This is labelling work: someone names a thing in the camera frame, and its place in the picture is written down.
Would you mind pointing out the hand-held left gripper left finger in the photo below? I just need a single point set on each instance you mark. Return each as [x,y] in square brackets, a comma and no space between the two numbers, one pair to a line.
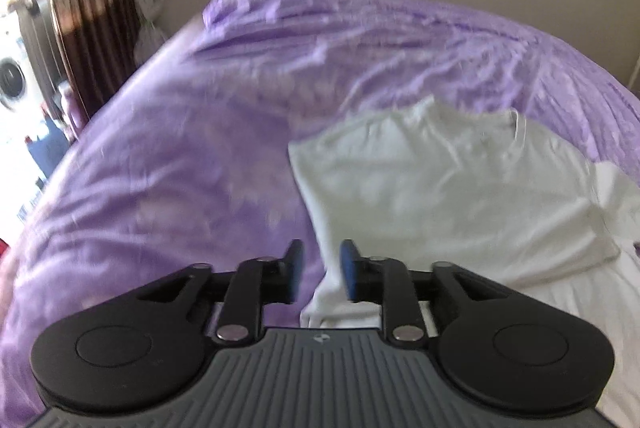
[296,269]

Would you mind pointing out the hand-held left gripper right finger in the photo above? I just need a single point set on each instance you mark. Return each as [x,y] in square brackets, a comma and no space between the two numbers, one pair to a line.
[350,272]

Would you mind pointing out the white printed t-shirt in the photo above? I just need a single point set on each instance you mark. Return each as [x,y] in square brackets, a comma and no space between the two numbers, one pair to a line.
[440,188]

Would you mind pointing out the purple bed blanket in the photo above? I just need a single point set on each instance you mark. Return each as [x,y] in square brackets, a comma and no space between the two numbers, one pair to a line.
[175,158]

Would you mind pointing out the brown curtain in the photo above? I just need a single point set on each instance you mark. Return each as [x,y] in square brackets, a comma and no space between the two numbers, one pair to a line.
[85,8]

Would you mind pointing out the white washing machine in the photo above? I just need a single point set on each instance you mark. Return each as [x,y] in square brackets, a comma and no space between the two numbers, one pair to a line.
[11,73]

